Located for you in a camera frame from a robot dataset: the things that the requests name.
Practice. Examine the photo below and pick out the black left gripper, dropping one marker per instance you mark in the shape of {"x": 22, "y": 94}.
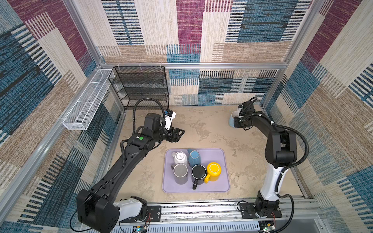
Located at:
{"x": 174, "y": 135}

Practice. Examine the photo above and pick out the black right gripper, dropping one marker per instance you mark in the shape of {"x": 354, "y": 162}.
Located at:
{"x": 238, "y": 121}

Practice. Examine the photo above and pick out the light blue mug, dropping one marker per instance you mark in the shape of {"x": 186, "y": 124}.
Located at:
{"x": 232, "y": 119}

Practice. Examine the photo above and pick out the black mug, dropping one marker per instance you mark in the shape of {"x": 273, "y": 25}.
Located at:
{"x": 198, "y": 173}

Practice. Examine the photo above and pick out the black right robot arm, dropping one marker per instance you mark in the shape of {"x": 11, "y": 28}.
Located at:
{"x": 280, "y": 152}

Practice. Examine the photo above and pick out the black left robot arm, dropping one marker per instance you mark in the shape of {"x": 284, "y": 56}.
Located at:
{"x": 97, "y": 208}

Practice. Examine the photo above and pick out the white pink mug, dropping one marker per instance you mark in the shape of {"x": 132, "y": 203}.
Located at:
{"x": 179, "y": 158}

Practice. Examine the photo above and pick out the teal dotted floral mug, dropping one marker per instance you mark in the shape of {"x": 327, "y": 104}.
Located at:
{"x": 194, "y": 158}

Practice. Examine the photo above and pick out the grey mug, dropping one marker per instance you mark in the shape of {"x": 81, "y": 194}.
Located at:
{"x": 180, "y": 172}

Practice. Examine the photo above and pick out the yellow mug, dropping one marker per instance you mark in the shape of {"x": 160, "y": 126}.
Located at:
{"x": 213, "y": 172}

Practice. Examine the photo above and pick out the lavender tray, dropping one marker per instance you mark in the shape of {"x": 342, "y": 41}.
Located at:
{"x": 207, "y": 156}

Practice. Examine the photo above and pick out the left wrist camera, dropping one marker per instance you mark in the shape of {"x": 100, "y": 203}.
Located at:
{"x": 169, "y": 117}

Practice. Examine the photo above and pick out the black wire mesh shelf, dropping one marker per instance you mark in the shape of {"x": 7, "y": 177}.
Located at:
{"x": 133, "y": 83}

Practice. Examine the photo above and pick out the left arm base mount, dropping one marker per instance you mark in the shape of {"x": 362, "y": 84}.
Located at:
{"x": 151, "y": 214}

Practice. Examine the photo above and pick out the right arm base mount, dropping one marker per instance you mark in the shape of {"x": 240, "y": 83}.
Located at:
{"x": 251, "y": 210}

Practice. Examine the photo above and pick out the white wire mesh basket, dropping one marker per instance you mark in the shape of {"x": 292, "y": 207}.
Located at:
{"x": 83, "y": 111}

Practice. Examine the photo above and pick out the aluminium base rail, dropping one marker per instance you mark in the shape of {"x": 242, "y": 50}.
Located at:
{"x": 222, "y": 216}

